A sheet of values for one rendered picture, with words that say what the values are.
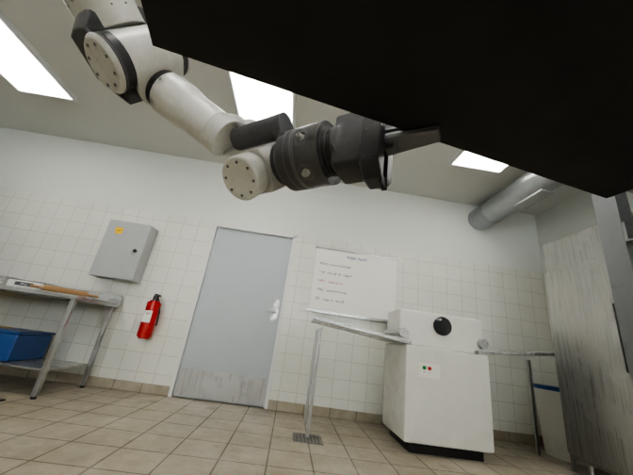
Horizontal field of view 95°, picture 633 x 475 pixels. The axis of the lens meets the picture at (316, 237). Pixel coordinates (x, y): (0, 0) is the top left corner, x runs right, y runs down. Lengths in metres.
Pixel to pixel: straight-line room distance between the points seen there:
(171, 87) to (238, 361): 3.46
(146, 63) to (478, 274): 4.40
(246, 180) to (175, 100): 0.17
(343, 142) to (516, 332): 4.47
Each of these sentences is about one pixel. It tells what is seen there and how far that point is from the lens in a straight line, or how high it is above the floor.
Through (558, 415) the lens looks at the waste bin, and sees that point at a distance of 4.29.
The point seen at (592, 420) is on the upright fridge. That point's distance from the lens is 3.48.
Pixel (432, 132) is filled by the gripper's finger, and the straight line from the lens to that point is 0.37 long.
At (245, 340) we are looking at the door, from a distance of 3.78.
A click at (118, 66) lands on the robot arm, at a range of 0.54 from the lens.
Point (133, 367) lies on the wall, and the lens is 4.10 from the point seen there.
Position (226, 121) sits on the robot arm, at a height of 1.05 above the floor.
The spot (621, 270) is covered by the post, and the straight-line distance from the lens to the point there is 0.60.
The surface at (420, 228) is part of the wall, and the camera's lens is 4.40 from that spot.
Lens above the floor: 0.75
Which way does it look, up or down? 20 degrees up
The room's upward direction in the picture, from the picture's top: 8 degrees clockwise
